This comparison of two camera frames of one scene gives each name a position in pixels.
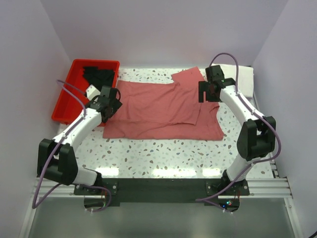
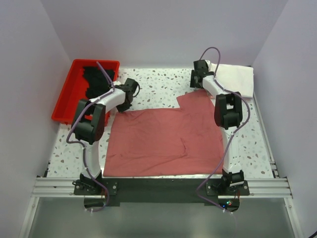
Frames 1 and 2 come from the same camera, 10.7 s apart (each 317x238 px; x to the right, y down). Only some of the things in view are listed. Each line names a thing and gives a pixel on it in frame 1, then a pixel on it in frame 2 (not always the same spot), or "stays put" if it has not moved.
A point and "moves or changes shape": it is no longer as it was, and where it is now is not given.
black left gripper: (116, 106) -> (122, 109)
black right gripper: (203, 87) -> (192, 80)
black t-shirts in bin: (98, 78) stays put
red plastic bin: (68, 107) stays put
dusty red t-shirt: (165, 110) moves or changes shape
